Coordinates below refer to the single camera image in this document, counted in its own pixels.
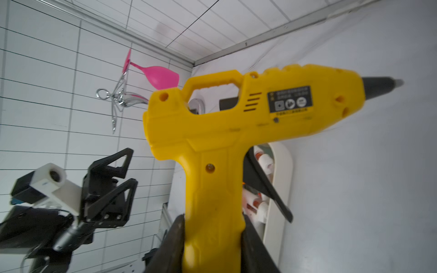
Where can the yellow glue gun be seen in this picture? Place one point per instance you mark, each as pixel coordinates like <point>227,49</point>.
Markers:
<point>276,105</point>

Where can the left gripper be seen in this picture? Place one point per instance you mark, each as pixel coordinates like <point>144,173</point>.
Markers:
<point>107,206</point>

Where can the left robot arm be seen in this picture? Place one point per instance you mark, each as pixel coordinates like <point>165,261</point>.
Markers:
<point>51,216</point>

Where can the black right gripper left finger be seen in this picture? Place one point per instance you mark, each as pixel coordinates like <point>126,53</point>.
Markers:
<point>168,258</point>

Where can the white glue gun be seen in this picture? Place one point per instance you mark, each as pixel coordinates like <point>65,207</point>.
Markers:
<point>265,161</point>
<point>255,206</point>

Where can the cream storage tray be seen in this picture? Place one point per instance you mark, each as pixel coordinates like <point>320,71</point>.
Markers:
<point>277,193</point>

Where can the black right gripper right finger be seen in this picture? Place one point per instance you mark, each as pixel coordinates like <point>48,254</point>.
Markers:
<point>254,256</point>

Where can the chrome cup rack stand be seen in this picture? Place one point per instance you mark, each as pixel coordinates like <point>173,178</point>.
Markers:
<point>120,98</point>

